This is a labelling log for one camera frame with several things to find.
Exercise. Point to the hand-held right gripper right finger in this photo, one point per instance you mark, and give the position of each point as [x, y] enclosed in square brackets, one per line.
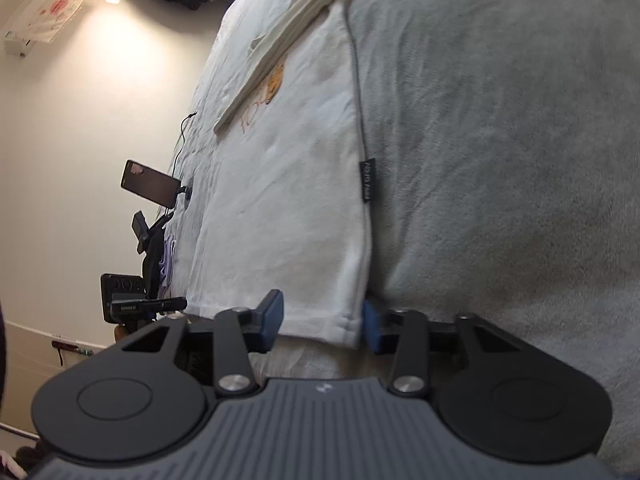
[372, 325]

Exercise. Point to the grey bed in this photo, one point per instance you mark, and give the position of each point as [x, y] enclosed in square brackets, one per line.
[500, 160]

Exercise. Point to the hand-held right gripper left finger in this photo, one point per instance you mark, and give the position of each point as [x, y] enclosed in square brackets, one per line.
[271, 320]

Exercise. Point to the lavender cloth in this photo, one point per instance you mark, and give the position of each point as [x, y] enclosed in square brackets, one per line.
[167, 262]

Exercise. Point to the white printed sweatshirt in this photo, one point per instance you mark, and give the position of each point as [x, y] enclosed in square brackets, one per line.
[280, 200]

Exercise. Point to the covered air conditioner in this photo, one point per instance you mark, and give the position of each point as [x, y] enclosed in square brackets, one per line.
[50, 15]

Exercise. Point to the black smartphone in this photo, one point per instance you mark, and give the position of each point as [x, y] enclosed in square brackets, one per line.
[149, 183]

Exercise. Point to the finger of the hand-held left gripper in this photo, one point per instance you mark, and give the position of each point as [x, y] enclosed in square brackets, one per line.
[167, 303]

